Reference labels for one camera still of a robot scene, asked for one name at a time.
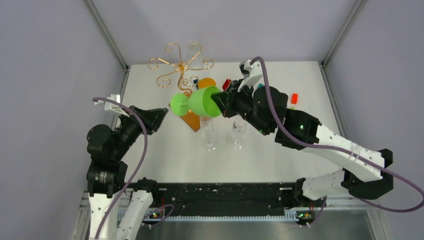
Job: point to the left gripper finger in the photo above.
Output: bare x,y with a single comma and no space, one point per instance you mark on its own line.
153,118
133,110

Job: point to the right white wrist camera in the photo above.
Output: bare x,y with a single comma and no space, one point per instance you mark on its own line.
252,73

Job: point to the clear stemmed wine glass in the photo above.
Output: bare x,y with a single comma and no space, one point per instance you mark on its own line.
239,128

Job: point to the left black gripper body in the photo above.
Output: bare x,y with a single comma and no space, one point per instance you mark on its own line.
129,131

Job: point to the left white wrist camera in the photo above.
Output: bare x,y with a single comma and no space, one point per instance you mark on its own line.
111,107

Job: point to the clear tall flute glass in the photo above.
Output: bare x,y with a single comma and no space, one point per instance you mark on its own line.
209,140

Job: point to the orange-red block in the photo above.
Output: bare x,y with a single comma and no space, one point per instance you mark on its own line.
294,98

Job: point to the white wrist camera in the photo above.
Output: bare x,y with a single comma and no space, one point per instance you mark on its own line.
111,107
252,73

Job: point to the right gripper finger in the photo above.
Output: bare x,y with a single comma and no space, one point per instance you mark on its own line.
225,109
224,98

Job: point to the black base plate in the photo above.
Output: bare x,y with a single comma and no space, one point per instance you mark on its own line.
231,199

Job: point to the clear short wine glass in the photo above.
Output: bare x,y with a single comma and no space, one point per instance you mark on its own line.
194,55

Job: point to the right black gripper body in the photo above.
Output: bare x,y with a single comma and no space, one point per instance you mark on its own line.
243,105

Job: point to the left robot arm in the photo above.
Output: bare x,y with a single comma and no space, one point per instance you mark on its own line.
106,175

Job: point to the red block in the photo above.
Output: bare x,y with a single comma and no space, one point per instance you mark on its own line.
226,84

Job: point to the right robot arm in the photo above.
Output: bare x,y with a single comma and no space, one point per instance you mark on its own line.
360,171

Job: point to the green plastic goblet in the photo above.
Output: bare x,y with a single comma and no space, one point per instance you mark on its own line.
199,103

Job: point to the gold wire wine glass rack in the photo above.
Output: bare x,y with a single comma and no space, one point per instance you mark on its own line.
180,68

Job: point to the orange plastic goblet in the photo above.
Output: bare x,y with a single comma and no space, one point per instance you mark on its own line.
206,82

